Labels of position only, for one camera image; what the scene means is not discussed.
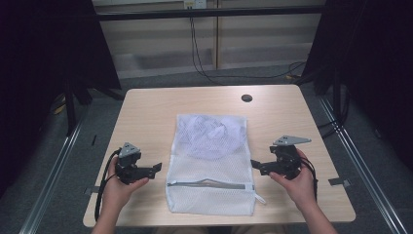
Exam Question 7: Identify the white garment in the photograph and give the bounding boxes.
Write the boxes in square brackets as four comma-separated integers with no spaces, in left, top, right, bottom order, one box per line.
[177,114,244,161]

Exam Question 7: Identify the white wall outlet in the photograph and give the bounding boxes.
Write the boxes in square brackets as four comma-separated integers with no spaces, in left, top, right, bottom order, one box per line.
[183,0,208,10]

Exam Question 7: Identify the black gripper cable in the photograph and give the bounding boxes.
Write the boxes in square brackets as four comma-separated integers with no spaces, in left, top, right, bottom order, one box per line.
[94,148,122,222]
[300,157,319,202]

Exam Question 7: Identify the black cables by curtain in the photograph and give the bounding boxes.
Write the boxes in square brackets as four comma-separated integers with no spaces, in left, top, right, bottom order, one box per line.
[316,119,341,139]

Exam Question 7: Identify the black curtain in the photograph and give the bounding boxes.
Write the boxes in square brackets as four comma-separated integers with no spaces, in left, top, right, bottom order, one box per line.
[0,0,122,198]
[301,0,413,171]

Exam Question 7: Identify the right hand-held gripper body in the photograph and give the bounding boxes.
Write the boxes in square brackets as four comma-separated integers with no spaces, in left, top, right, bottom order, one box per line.
[269,135,313,180]

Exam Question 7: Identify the person's left hand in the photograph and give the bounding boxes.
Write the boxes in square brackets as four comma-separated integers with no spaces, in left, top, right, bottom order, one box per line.
[101,156,151,213]

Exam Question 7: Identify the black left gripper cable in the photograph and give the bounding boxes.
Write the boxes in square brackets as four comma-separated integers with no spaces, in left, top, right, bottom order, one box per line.
[94,148,122,222]

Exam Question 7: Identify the metal floor rail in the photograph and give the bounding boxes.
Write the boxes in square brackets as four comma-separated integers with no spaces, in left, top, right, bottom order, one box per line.
[317,96,409,234]
[19,116,86,234]

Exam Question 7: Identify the white mesh laundry bag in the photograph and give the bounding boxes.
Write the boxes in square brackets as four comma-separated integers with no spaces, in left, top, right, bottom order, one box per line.
[165,113,267,217]

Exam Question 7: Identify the black cable on floor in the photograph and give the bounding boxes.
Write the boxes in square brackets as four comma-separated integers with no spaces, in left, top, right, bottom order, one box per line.
[188,16,308,87]

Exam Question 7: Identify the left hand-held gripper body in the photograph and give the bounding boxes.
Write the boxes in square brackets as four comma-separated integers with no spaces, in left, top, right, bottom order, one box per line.
[115,141,154,185]

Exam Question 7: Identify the black horizontal bar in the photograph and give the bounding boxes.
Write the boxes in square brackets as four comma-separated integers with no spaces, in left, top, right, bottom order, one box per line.
[95,5,326,22]

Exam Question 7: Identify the person's right hand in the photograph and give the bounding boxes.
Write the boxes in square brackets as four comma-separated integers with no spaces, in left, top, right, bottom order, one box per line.
[268,148,319,211]

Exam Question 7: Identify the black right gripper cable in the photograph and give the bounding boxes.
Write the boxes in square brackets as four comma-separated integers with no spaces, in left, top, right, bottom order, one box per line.
[300,157,319,202]

